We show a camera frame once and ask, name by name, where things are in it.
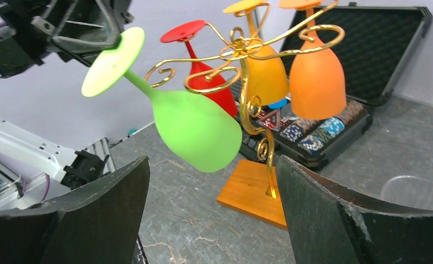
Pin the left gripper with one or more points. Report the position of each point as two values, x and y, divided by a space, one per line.
76 29

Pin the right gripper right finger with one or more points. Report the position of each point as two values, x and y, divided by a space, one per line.
331 223

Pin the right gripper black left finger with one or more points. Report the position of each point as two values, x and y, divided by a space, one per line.
96 223

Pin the clear wine glass front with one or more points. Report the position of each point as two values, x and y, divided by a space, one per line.
410 191

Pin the green wine glass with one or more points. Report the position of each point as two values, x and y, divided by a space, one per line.
192 126

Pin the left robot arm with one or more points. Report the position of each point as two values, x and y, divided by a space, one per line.
32 168

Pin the orange wooden rack base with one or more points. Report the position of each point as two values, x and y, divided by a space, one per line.
251 190

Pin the orange wine glass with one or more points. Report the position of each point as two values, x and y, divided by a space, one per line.
317 81

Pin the yellow wine glass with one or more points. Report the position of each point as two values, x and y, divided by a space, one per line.
266 78

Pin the black poker chip case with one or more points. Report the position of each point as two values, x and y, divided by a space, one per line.
379 43

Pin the gold wire glass rack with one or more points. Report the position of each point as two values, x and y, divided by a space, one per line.
239 49

